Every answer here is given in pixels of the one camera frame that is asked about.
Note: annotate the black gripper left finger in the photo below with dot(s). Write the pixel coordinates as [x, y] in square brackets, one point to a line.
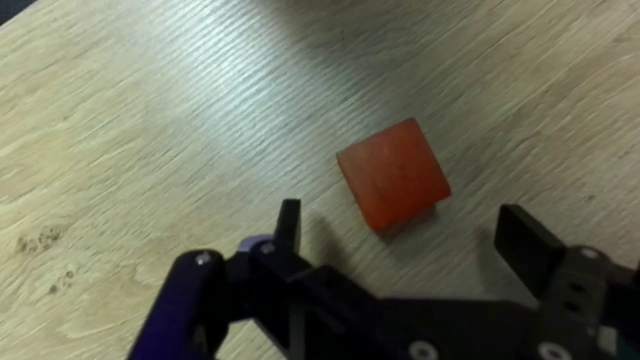
[288, 231]

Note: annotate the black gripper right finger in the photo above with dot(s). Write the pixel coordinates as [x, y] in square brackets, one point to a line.
[533, 251]

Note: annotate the orange cube block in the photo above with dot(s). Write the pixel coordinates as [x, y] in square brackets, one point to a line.
[393, 174]

